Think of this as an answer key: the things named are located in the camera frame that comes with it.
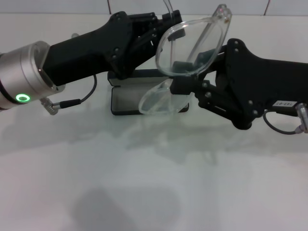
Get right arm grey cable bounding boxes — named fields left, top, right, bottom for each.
left=262, top=111, right=301, bottom=135

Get clear plastic glasses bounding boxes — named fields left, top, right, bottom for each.
left=139, top=0, right=233, bottom=116

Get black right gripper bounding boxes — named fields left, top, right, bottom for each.
left=216, top=38, right=308, bottom=131

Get black glasses case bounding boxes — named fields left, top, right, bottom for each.
left=107, top=69, right=190, bottom=116

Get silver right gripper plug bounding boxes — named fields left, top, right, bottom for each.
left=296, top=103, right=308, bottom=133

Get left arm grey cable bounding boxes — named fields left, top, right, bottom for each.
left=39, top=74, right=98, bottom=116

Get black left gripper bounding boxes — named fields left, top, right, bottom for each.
left=42, top=10, right=187, bottom=80

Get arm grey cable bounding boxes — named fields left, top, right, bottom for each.
left=262, top=111, right=301, bottom=135
left=39, top=74, right=98, bottom=116

